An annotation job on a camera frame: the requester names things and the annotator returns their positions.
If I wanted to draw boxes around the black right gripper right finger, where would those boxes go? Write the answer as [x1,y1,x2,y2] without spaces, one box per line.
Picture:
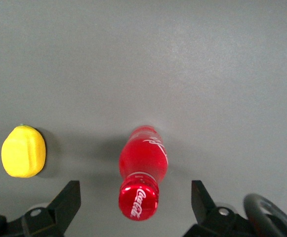
[182,180,259,237]

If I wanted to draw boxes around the red coke bottle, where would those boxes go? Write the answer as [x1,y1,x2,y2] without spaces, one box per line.
[118,125,170,221]

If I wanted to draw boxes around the yellow toy lemon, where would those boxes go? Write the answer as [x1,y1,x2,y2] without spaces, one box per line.
[1,124,46,178]

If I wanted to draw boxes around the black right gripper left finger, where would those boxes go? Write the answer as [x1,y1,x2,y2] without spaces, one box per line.
[0,180,82,237]

